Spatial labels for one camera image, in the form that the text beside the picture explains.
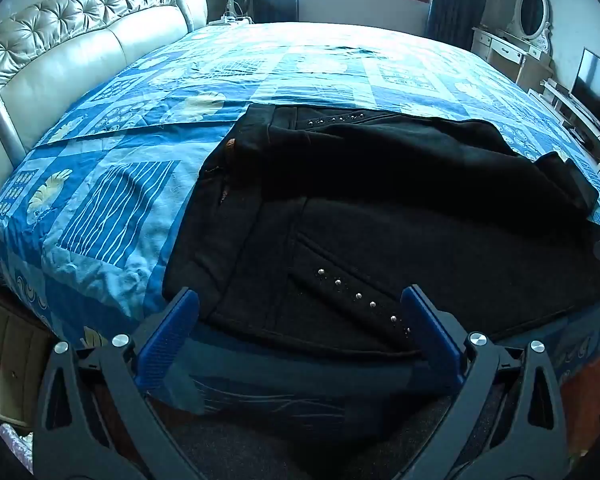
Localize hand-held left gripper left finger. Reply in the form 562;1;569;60
32;287;206;480

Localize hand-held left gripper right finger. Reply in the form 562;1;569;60
400;285;572;480

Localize black studded pants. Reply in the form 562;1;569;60
161;104;600;358

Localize white television stand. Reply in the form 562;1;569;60
527;79;600;187

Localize beige bedside cabinet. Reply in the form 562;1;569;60
0;275;53;433

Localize black flat television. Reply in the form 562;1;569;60
570;47;600;122

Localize blue patterned bed sheet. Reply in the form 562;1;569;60
0;21;600;396

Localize white dressing table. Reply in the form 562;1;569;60
472;26;554;92

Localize white oval vanity mirror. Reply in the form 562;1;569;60
512;0;551;42

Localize beige tufted leather headboard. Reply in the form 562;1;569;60
0;0;210;168

